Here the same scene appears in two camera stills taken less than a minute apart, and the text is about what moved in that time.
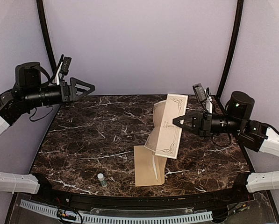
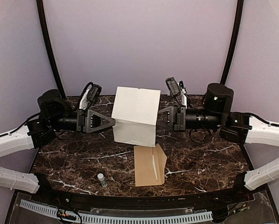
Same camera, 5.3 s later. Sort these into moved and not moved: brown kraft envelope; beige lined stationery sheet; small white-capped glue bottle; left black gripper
Moved: left black gripper; beige lined stationery sheet
Not moved: brown kraft envelope; small white-capped glue bottle
